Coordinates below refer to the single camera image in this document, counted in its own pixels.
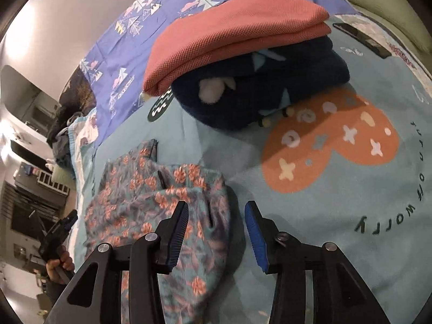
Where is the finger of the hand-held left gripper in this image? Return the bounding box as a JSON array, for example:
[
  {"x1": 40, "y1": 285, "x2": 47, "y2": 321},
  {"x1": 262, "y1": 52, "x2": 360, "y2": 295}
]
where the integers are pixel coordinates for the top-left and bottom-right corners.
[{"x1": 59, "y1": 209, "x2": 79, "y2": 234}]

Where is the purple tree print sheet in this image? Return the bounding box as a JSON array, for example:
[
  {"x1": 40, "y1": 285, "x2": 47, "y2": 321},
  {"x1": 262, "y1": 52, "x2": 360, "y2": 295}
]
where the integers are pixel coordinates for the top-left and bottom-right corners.
[{"x1": 79, "y1": 0, "x2": 355, "y2": 149}]

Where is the folded navy star fleece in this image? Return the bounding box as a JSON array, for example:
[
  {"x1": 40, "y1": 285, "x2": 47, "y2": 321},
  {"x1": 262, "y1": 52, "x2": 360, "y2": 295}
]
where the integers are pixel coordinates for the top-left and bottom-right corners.
[{"x1": 171, "y1": 35, "x2": 350, "y2": 132}]

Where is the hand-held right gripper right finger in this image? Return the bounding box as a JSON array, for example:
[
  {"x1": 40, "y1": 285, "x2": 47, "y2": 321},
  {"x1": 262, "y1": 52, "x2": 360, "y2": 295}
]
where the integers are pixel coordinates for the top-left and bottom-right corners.
[{"x1": 245, "y1": 200, "x2": 392, "y2": 324}]

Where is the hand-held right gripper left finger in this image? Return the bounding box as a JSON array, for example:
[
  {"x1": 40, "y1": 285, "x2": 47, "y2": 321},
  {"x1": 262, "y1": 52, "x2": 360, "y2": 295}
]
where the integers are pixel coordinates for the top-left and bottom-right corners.
[{"x1": 44, "y1": 201, "x2": 190, "y2": 324}]

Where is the white shelf rack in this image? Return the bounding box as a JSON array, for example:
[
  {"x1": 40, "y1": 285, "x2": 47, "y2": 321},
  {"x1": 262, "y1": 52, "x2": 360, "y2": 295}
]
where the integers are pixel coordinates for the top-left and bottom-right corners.
[{"x1": 34, "y1": 169, "x2": 70, "y2": 190}]

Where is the green cushion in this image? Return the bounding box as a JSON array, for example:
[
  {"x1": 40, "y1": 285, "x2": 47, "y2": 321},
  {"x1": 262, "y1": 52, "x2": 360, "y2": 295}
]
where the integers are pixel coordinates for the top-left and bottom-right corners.
[{"x1": 52, "y1": 167, "x2": 76, "y2": 183}]

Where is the floral patterned garment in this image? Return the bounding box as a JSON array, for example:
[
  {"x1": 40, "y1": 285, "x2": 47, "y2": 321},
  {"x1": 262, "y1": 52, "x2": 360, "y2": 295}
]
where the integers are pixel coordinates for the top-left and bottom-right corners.
[{"x1": 83, "y1": 139, "x2": 248, "y2": 324}]

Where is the folded pink garment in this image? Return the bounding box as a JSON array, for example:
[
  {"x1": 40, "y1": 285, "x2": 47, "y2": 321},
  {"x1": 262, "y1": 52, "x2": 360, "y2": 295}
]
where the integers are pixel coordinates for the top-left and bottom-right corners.
[{"x1": 142, "y1": 0, "x2": 331, "y2": 97}]

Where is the teal heart print blanket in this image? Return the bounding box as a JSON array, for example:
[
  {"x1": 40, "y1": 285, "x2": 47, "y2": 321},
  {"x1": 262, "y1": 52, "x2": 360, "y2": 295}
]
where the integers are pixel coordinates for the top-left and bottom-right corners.
[{"x1": 67, "y1": 7, "x2": 432, "y2": 324}]

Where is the large green pillow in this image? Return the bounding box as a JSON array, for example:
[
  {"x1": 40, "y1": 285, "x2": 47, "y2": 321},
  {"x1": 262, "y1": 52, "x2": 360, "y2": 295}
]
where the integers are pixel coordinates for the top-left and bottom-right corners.
[{"x1": 347, "y1": 0, "x2": 432, "y2": 53}]

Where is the dark brown blanket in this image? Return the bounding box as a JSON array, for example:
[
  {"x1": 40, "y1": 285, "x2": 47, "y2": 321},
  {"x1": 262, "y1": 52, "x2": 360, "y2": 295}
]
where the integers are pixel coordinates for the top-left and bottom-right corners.
[{"x1": 59, "y1": 64, "x2": 98, "y2": 115}]

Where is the black phone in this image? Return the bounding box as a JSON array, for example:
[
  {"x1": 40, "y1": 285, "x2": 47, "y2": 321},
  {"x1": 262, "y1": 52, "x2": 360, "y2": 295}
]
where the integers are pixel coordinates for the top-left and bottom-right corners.
[{"x1": 332, "y1": 22, "x2": 392, "y2": 59}]

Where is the pile of dark clothes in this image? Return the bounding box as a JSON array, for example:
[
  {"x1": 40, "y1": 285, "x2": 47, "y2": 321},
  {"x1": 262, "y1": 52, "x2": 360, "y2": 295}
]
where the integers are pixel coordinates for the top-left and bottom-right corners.
[{"x1": 45, "y1": 106, "x2": 85, "y2": 169}]

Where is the person's left hand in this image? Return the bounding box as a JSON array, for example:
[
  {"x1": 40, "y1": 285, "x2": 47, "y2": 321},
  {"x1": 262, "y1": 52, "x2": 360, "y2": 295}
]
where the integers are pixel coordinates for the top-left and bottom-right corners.
[{"x1": 45, "y1": 246, "x2": 75, "y2": 282}]

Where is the person's left forearm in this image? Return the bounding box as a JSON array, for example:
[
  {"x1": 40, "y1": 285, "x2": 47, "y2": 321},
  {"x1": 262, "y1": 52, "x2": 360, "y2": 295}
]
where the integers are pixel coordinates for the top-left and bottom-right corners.
[{"x1": 42, "y1": 278, "x2": 70, "y2": 311}]

